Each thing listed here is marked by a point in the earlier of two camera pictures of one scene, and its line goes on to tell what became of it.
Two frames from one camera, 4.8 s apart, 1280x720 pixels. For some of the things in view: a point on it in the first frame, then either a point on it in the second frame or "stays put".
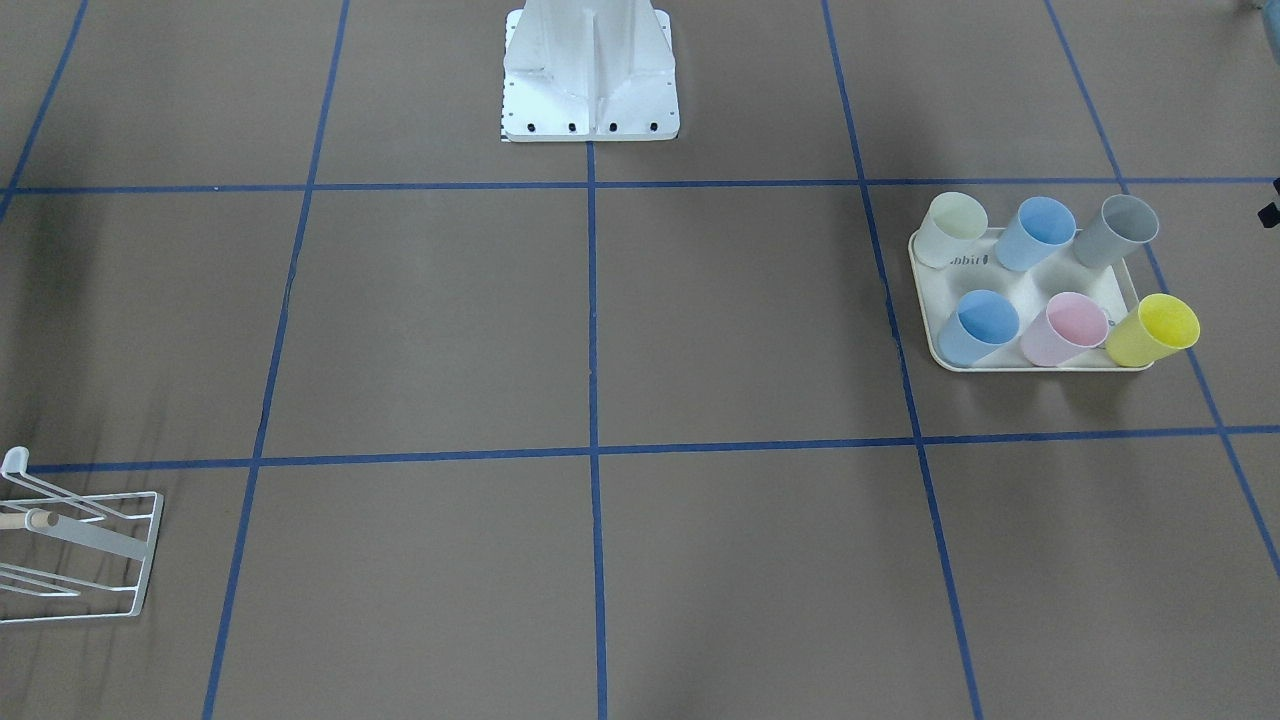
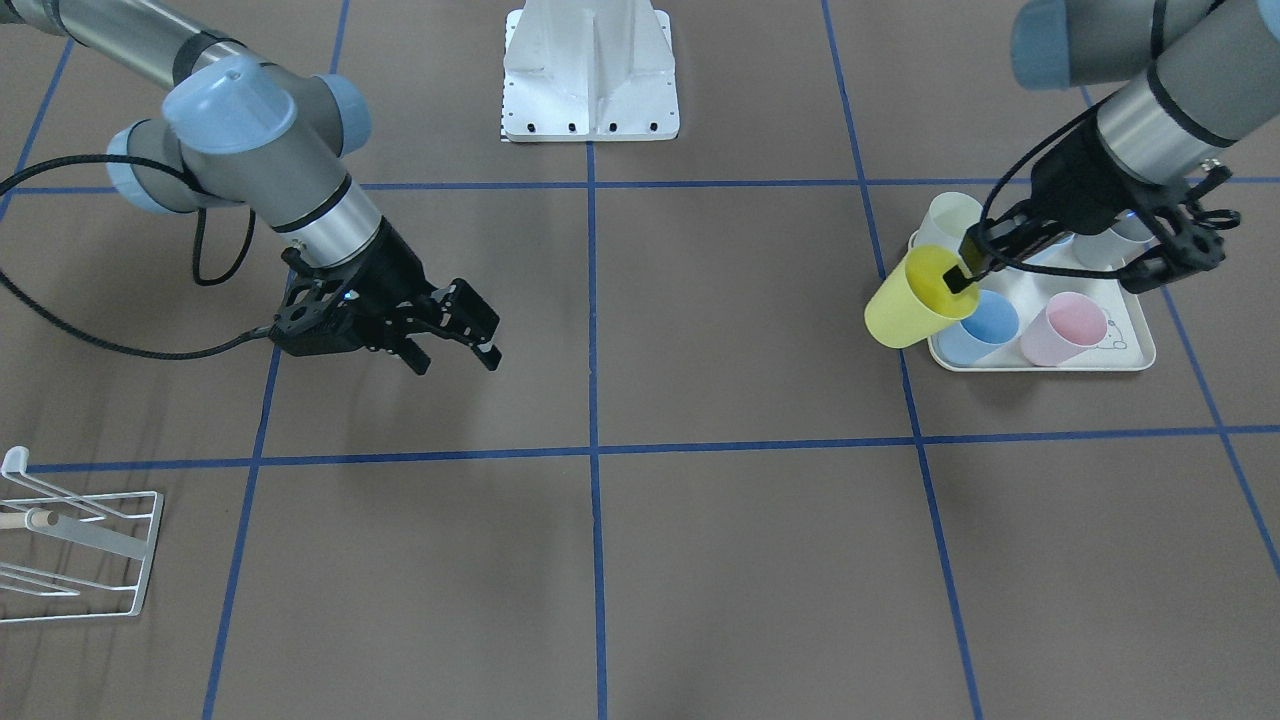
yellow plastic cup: [1159, 327] → [915, 302]
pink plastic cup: [1073, 323] stays put
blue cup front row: [983, 320] stays put
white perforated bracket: [589, 71] stays put
